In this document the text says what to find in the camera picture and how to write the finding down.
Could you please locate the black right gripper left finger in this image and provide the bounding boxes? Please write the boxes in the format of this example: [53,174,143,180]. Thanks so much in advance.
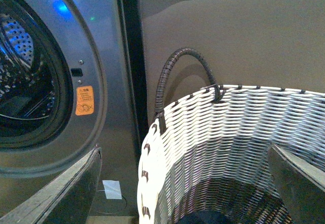
[1,146,102,223]

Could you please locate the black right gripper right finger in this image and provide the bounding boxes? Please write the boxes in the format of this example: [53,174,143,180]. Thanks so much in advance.
[267,144,324,223]

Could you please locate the dark blue clothing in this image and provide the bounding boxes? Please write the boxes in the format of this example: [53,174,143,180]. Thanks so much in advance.
[177,210,232,224]

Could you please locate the grey front-load washing machine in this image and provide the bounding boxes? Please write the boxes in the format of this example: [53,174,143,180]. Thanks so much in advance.
[1,0,138,216]

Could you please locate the white paper label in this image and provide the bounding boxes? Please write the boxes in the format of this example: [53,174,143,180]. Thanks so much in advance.
[102,180,122,200]

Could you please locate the white woven laundry basket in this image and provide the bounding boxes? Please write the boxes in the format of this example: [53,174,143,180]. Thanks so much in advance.
[137,85,324,223]

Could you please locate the orange warning sticker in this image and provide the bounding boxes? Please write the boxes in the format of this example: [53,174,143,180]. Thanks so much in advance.
[75,85,94,116]

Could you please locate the dark wrapped basket handle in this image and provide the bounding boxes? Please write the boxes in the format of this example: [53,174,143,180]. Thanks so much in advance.
[153,47,225,135]

